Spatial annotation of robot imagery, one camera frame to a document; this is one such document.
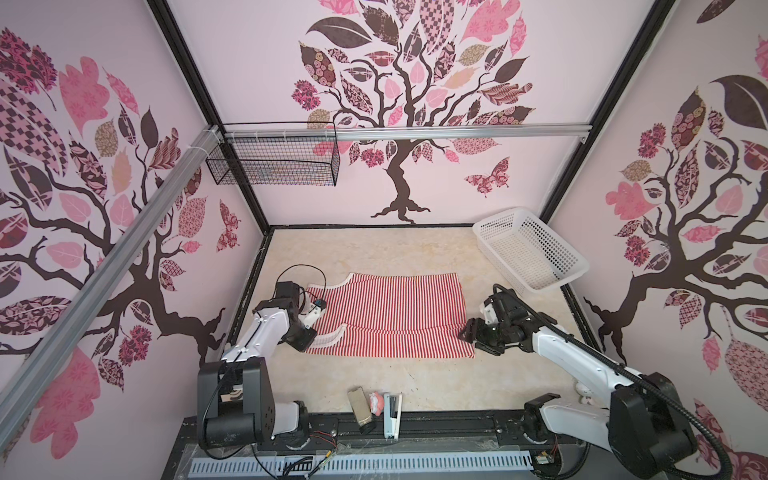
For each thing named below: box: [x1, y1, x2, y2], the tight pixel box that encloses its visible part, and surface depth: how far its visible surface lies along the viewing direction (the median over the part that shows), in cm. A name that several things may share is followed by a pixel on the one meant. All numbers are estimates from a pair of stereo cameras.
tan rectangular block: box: [347, 386, 372, 426], surface depth 77 cm
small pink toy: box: [369, 392, 384, 416], surface depth 76 cm
